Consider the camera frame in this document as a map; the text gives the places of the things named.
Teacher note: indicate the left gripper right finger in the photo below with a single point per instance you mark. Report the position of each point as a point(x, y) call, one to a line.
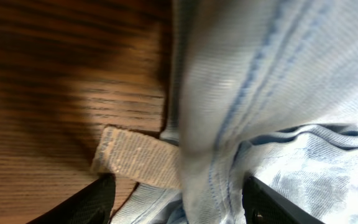
point(263, 205)

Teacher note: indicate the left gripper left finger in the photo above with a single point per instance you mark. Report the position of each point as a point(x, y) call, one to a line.
point(91, 205)

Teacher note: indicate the light blue printed t-shirt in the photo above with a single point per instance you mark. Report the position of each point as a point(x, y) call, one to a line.
point(267, 88)

